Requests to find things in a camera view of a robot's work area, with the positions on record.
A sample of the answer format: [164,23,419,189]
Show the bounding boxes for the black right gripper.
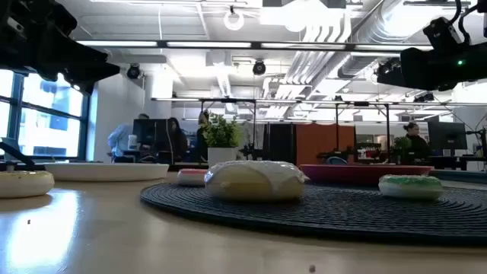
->
[376,46,457,93]

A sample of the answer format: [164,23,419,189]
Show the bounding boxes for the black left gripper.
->
[25,0,121,95]

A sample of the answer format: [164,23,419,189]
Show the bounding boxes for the green iced donut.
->
[377,174,444,202]

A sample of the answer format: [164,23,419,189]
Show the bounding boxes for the white sprinkled donut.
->
[0,170,56,199]

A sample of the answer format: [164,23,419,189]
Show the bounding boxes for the pink iced donut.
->
[176,168,209,187]

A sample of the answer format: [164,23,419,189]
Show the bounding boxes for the white iced donut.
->
[204,160,307,202]

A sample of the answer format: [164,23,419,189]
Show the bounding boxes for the black ceiling track lights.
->
[412,92,435,104]
[374,56,403,76]

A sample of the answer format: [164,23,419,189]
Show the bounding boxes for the large window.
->
[0,68,92,161]

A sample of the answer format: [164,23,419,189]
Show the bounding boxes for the small green plant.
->
[391,135,414,164]

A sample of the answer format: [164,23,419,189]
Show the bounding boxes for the person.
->
[167,116,189,163]
[403,121,433,161]
[196,110,210,163]
[107,113,150,163]

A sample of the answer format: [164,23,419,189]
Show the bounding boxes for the black computer monitor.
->
[427,120,469,151]
[132,118,169,153]

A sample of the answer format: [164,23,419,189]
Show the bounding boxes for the thin linear ceiling light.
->
[151,97,487,107]

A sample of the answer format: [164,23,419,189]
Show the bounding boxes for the orange partition panel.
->
[295,123,357,165]

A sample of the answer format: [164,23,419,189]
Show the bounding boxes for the white plate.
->
[43,162,170,183]

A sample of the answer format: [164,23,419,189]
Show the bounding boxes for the pink-red plate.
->
[298,163,435,186]

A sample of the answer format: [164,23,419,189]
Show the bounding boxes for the black partition panel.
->
[262,122,296,163]

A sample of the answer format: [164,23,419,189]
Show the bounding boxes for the long black ceiling light bar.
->
[75,40,487,53]

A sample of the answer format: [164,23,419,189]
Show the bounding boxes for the green plant in white pot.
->
[201,113,244,168]

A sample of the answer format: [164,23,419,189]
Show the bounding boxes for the dark round woven placemat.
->
[139,178,487,247]

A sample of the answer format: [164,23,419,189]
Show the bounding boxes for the round silver air duct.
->
[336,0,434,79]

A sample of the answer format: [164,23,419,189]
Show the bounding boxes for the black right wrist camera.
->
[422,17,464,54]

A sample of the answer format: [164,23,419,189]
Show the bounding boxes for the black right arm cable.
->
[448,0,481,45]

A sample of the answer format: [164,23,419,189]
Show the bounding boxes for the black metal rig frame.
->
[198,97,392,161]

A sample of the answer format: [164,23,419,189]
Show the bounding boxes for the white ring ceiling light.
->
[223,9,245,32]

